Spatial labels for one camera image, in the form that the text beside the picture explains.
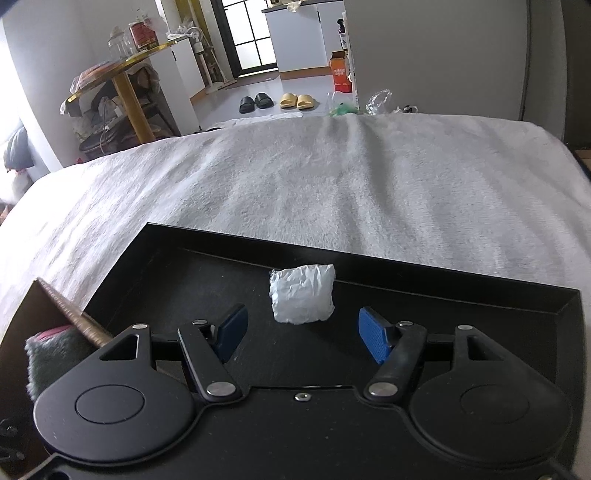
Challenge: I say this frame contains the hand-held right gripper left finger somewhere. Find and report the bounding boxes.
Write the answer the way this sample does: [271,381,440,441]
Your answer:
[99,303,250,402]

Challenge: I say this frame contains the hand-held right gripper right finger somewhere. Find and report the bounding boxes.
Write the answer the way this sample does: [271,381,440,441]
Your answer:
[358,306,504,401]

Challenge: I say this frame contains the black tray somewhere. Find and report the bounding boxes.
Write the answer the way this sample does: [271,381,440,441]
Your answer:
[83,223,583,462]

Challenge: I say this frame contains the white plastic packet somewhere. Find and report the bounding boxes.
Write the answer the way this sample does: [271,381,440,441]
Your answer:
[269,264,336,325]

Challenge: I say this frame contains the grey and pink plush toy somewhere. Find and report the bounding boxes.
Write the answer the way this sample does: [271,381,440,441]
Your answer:
[24,325,100,400]

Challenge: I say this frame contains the brown cardboard box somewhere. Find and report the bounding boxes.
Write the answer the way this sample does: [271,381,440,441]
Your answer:
[0,277,114,480]

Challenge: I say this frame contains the white fluffy blanket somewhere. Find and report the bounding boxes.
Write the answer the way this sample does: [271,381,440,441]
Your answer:
[0,113,591,342]

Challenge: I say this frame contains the clear plastic bag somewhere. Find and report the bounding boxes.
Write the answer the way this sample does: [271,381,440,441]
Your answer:
[366,89,393,115]

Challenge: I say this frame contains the round glass table gold legs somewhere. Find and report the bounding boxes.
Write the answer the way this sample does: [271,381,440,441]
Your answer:
[60,37,192,145]

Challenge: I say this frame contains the white floor appliance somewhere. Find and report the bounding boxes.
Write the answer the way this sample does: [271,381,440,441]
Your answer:
[191,28,237,94]

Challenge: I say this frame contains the orange cardboard box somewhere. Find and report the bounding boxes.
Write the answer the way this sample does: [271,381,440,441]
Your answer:
[329,51,354,93]

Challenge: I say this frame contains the dark cushion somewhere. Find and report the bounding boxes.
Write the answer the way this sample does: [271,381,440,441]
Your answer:
[2,124,36,169]

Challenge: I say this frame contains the dark framed glass door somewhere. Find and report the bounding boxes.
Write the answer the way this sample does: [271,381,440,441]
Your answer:
[219,0,280,77]

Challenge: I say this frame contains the white cabinet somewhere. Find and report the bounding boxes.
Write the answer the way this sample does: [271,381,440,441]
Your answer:
[263,0,348,80]

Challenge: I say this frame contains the red container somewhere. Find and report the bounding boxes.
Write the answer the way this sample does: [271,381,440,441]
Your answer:
[129,21,160,52]

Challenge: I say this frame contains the clear glass jar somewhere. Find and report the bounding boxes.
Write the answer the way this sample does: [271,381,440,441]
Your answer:
[108,25,135,59]

